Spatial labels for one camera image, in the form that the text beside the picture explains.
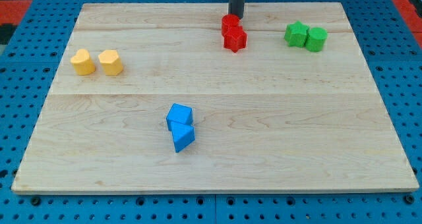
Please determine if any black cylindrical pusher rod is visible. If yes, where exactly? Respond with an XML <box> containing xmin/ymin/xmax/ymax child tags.
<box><xmin>228</xmin><ymin>0</ymin><xmax>245</xmax><ymax>19</ymax></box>

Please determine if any blue triangle block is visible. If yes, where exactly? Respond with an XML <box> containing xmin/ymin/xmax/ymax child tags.
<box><xmin>171</xmin><ymin>122</ymin><xmax>195</xmax><ymax>153</ymax></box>

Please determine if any blue cube block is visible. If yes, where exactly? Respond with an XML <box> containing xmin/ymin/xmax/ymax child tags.
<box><xmin>166</xmin><ymin>103</ymin><xmax>193</xmax><ymax>131</ymax></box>

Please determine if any green star block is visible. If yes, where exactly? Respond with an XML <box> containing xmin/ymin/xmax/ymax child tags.
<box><xmin>284</xmin><ymin>21</ymin><xmax>309</xmax><ymax>47</ymax></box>

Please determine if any yellow hexagon block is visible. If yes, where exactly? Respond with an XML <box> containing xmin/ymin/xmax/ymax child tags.
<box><xmin>98</xmin><ymin>50</ymin><xmax>123</xmax><ymax>76</ymax></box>

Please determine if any yellow heart block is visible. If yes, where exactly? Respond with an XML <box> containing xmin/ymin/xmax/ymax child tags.
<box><xmin>70</xmin><ymin>49</ymin><xmax>96</xmax><ymax>76</ymax></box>

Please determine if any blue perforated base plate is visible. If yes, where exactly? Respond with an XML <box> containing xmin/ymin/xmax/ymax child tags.
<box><xmin>1</xmin><ymin>0</ymin><xmax>421</xmax><ymax>223</ymax></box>

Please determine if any green cylinder block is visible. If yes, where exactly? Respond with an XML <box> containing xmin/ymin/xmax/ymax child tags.
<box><xmin>305</xmin><ymin>27</ymin><xmax>328</xmax><ymax>52</ymax></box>

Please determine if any red cylinder block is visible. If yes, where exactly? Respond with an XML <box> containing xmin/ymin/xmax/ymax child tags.
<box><xmin>221</xmin><ymin>14</ymin><xmax>240</xmax><ymax>36</ymax></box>

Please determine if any red star block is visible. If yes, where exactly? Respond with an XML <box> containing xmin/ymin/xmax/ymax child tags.
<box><xmin>224</xmin><ymin>26</ymin><xmax>247</xmax><ymax>53</ymax></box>

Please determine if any wooden board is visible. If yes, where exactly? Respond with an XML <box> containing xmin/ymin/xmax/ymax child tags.
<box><xmin>12</xmin><ymin>3</ymin><xmax>419</xmax><ymax>195</ymax></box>

